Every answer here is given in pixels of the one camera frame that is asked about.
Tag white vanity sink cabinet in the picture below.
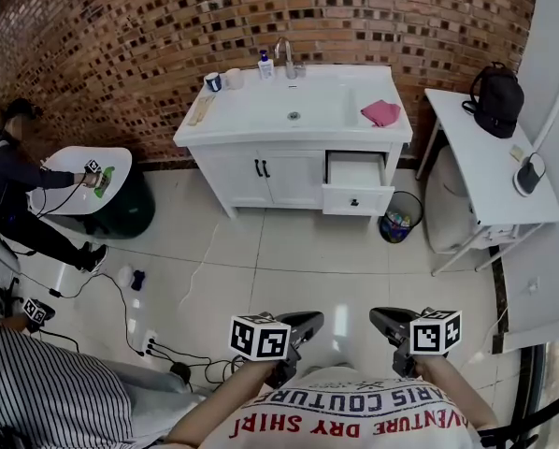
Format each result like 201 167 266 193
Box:
172 65 414 148

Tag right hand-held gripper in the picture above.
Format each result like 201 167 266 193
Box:
369 307 463 377

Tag thin white wall cable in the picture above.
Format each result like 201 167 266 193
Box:
468 306 509 364

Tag grey pouch with strap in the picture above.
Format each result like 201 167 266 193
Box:
514 152 547 198

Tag white-topped green pedestal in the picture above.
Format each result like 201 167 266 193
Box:
29 145 157 240

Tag white power strip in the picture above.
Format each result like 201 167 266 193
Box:
141 329 160 357

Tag white pipe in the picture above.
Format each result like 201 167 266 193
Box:
538 75 559 153

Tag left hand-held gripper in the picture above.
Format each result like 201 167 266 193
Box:
229 311 326 390

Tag green flat object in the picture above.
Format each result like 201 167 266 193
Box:
93 166 118 199

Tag colourful crumpled rubbish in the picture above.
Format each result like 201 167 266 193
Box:
385 209 414 240

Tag black floor cables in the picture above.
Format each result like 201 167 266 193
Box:
50 271 243 387

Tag chrome faucet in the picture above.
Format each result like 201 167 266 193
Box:
273 36 307 81

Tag person's white printed shirt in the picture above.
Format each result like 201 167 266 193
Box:
199 367 486 449

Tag white cabinet door black handle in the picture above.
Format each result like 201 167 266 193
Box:
218 154 274 208
267 152 327 210

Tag person's right forearm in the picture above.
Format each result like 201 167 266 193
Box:
417 355 498 432

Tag black mesh trash bin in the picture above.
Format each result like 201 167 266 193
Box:
378 190 424 245

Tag white pump bottle blue cap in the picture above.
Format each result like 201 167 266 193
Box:
257 49 276 81

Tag pink cloth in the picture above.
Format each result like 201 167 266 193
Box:
360 99 402 128

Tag white side table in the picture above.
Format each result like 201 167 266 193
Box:
414 87 559 278

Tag white floor cable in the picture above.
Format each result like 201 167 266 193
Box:
179 222 220 308

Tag person's left forearm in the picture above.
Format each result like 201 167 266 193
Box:
165 357 280 449

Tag black metal door frame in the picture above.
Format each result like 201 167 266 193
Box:
478 343 559 449

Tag black backpack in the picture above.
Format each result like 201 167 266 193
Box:
461 61 525 139

